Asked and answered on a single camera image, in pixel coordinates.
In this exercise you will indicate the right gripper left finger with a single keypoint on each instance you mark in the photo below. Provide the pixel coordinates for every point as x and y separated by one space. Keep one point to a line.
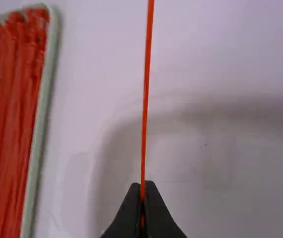
126 215

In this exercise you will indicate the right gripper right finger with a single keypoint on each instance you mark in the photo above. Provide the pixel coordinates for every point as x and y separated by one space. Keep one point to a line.
161 215

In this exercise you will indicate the pale tray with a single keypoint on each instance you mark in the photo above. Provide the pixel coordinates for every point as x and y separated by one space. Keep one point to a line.
40 124

